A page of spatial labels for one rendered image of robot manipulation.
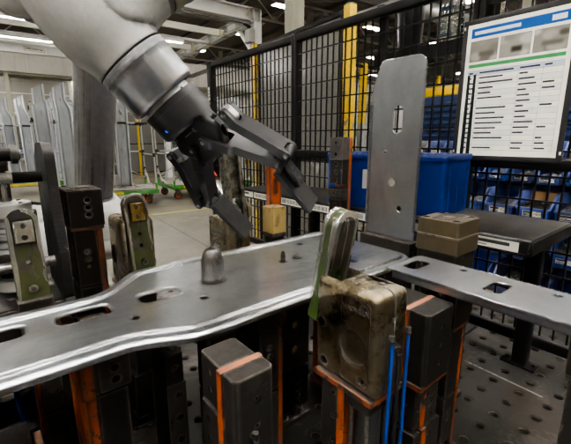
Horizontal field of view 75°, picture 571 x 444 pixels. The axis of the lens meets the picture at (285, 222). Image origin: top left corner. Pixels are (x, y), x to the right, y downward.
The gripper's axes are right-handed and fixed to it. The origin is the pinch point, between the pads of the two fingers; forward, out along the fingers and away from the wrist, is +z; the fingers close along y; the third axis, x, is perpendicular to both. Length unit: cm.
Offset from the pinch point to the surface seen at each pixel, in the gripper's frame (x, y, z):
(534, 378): -14, -11, 67
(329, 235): 7.5, -12.3, 1.3
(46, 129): -324, 606, -146
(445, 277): -2.8, -14.7, 21.5
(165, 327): 21.2, 1.4, -3.5
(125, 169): -382, 619, -20
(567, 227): -32, -26, 44
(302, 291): 8.0, -2.9, 8.0
